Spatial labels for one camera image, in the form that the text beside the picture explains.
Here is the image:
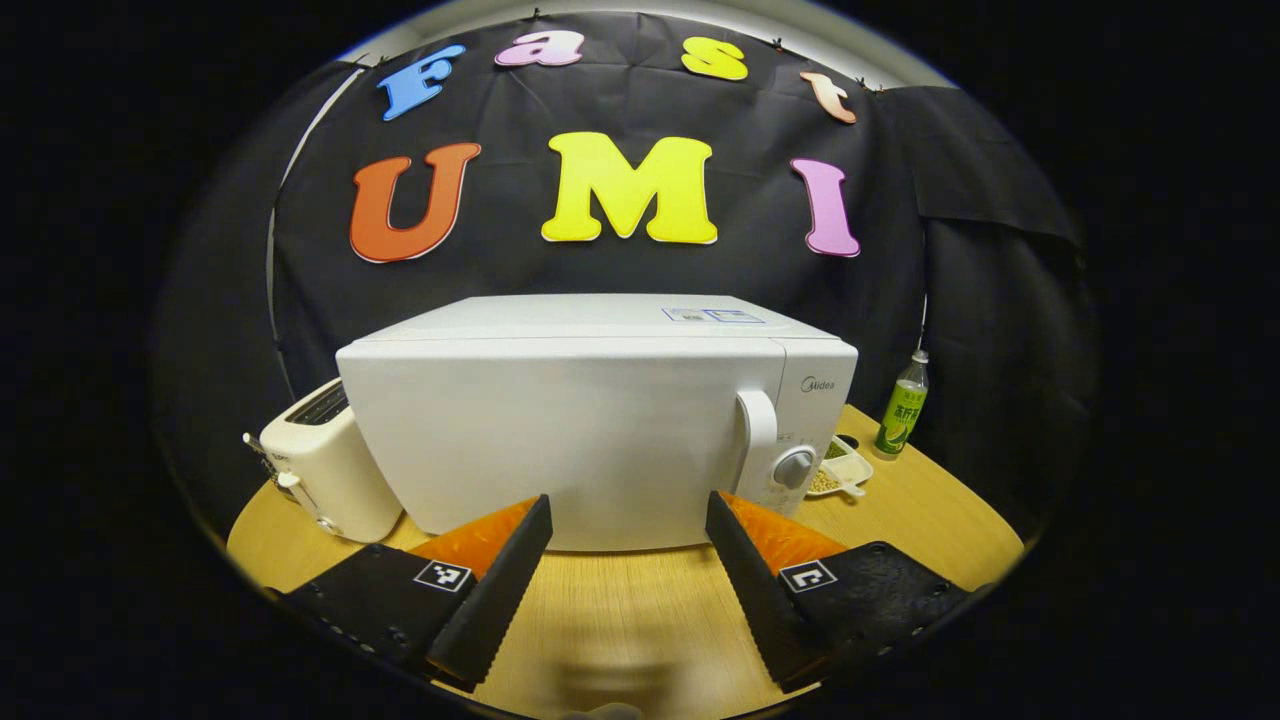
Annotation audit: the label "white divided grain dish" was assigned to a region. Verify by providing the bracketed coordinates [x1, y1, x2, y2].
[806, 436, 874, 499]

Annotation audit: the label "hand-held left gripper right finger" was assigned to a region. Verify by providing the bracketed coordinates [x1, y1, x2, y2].
[704, 489, 973, 694]

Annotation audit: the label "green drink bottle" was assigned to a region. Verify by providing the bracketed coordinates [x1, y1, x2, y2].
[874, 350, 931, 461]

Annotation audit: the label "white microwave oven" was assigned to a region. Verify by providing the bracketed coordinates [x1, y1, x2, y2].
[336, 293, 859, 553]

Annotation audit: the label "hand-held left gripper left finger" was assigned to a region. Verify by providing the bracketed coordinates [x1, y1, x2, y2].
[278, 493, 555, 693]

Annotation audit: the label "white toaster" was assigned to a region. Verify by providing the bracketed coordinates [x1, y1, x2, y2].
[243, 378, 404, 544]

